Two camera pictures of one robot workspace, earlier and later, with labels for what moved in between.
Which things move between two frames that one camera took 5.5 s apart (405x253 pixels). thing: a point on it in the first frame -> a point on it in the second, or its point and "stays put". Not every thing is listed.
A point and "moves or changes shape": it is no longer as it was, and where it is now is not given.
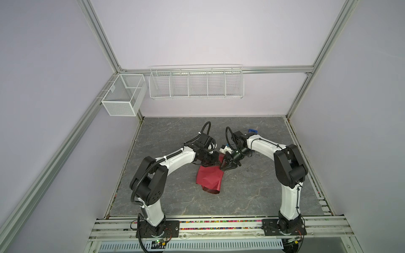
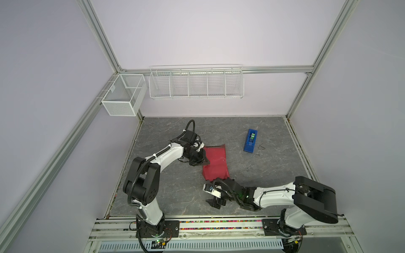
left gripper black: x=214 y=161 -> x=201 y=159
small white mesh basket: x=125 y=96 stays put
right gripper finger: x=227 y=164 -> x=215 y=203
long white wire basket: x=196 y=81 stays put
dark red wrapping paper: x=210 y=177 moves or changes shape
